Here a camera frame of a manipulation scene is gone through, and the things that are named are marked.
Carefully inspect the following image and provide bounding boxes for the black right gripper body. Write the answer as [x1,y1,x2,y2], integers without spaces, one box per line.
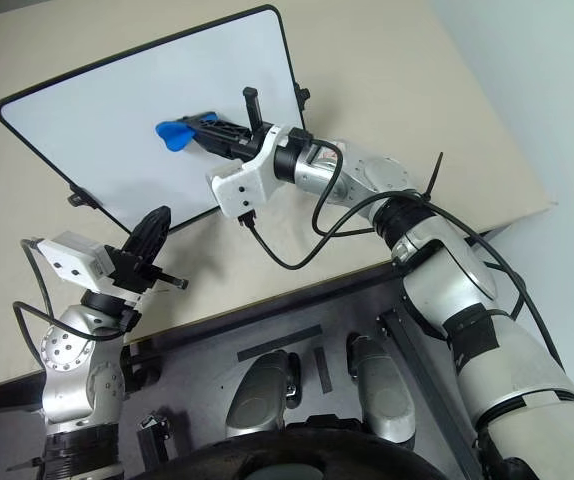
[226,86,275,163]

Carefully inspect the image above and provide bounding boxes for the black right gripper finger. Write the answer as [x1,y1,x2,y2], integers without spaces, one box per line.
[193,131,242,161]
[176,110,254,145]

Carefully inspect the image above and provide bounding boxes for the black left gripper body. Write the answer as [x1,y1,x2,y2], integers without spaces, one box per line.
[100,244,190,304]

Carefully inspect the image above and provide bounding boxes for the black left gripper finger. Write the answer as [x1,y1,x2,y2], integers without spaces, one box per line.
[124,208,161,259]
[139,205,173,262]

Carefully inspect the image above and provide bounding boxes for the blue whiteboard eraser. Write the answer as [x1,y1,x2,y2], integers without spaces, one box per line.
[154,112,218,153]

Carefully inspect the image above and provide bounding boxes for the black whiteboard clip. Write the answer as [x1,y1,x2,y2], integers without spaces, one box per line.
[294,82,312,115]
[66,183,99,209]

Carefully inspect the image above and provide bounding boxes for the black table clamp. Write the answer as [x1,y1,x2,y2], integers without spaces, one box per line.
[120,342,163,399]

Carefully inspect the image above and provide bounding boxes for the long black tape strip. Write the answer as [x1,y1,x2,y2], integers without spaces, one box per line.
[236,324,324,364]

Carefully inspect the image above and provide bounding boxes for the small black box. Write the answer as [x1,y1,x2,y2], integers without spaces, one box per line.
[136,410,173,469]

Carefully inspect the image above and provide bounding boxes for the grey rounded shell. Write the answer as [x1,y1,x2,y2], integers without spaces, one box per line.
[345,333,417,445]
[224,349,302,441]

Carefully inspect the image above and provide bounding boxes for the black zip tie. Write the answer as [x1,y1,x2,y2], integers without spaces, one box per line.
[6,455,48,474]
[419,152,446,204]

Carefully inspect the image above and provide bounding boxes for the short black tape strip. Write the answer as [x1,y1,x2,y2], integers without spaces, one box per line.
[311,345,334,394]

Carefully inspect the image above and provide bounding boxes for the black rounded shape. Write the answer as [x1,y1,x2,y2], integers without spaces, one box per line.
[154,418,448,480]

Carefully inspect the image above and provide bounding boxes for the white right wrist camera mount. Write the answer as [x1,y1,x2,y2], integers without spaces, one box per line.
[204,124,291,220]

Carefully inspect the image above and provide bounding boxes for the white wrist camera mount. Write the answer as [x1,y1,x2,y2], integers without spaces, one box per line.
[204,124,291,220]
[38,230,109,294]

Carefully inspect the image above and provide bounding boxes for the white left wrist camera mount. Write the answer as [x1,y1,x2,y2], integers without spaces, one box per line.
[38,230,109,294]

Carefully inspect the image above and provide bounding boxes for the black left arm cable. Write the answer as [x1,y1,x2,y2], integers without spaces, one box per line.
[11,238,136,374]

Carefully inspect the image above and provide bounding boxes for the black right arm cable loop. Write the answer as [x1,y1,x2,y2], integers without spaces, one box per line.
[312,147,378,239]

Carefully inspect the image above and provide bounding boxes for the white whiteboard with black frame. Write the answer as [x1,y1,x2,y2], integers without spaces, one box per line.
[0,3,309,237]

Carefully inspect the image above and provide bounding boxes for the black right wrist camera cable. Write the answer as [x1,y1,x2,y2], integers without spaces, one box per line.
[236,192,566,369]

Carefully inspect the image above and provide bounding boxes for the grey metal frame bar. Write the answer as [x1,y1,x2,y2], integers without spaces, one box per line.
[375,302,486,480]

